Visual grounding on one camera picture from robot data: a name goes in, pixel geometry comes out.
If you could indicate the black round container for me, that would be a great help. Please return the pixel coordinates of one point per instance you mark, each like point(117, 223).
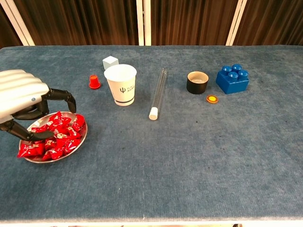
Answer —
point(196, 88)

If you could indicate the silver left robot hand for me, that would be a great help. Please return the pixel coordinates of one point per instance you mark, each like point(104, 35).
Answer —
point(21, 92)

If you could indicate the light blue cube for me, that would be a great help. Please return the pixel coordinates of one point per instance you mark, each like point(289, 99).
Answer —
point(110, 62)

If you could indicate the white frame post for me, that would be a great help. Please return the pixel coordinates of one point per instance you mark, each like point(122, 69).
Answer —
point(24, 35)
point(140, 23)
point(147, 23)
point(236, 23)

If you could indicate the orange round button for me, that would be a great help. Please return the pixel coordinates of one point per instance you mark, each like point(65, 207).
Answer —
point(212, 99)

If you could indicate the blue building brick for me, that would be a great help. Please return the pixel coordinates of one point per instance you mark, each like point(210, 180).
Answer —
point(230, 85)

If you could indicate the glass test tube white stopper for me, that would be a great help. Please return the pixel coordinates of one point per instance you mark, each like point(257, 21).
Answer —
point(153, 114)

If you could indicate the blue felt table cloth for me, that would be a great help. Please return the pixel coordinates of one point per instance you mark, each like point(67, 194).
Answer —
point(189, 153)

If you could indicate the small red plastic cap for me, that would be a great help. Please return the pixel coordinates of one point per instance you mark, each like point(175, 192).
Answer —
point(94, 82)

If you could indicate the dark brown pleated curtain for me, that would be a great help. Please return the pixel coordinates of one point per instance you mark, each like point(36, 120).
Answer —
point(7, 33)
point(82, 21)
point(189, 21)
point(272, 21)

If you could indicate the round metal plate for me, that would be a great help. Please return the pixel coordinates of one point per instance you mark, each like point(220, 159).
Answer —
point(83, 136)

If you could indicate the white paper cup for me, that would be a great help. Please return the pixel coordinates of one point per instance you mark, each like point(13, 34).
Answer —
point(122, 91)

